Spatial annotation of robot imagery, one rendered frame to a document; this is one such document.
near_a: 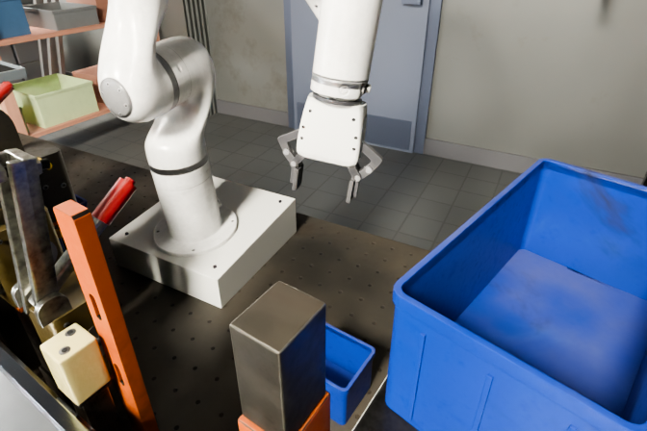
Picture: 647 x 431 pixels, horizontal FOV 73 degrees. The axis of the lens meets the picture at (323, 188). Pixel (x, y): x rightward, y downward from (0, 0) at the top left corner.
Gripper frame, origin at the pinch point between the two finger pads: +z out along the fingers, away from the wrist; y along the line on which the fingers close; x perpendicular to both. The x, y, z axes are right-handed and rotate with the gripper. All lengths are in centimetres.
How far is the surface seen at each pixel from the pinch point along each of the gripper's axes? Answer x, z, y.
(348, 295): -14.0, 30.1, -6.2
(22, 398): 42.0, 9.5, 17.6
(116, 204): 28.4, -5.4, 16.9
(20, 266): 36.6, -0.9, 21.6
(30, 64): -273, 70, 344
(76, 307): 35.3, 3.4, 16.8
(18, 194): 37.4, -9.7, 19.5
